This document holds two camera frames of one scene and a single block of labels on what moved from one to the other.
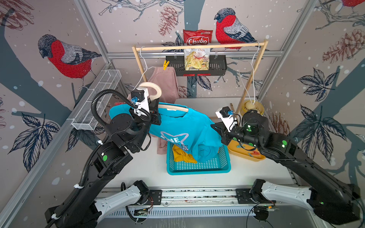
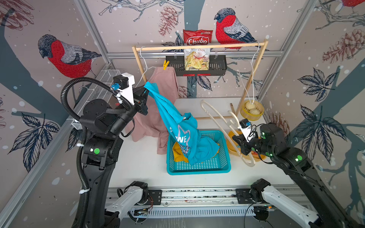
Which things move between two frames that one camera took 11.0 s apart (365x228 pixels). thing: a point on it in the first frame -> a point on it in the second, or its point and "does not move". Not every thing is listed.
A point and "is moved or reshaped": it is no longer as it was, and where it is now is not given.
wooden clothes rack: (135, 48) does not move
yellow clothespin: (165, 64) does not move
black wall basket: (217, 66) does not move
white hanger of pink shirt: (146, 67) does not move
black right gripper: (224, 134) -> (243, 143)
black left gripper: (153, 110) -> (142, 101)
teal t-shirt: (192, 125) is moved or reshaped
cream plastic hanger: (159, 92) -> (234, 122)
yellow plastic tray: (245, 150) does not move
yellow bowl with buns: (248, 105) does not move
